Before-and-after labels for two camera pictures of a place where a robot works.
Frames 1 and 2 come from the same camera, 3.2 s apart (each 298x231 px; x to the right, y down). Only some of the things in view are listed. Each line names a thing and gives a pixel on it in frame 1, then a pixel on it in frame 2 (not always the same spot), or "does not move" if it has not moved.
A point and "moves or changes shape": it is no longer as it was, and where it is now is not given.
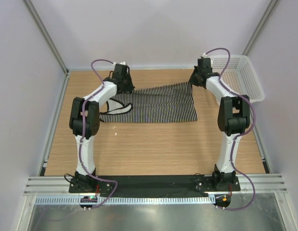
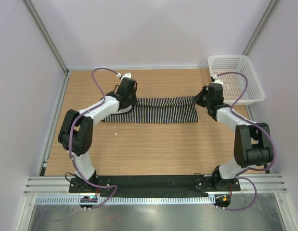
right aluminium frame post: x=271 y=7 does not move
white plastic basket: x=240 y=77 does not move
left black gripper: x=131 y=86 -> x=134 y=101
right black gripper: x=191 y=80 -> x=198 y=98
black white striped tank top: x=167 y=103 moves or changes shape
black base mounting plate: x=168 y=186 does not move
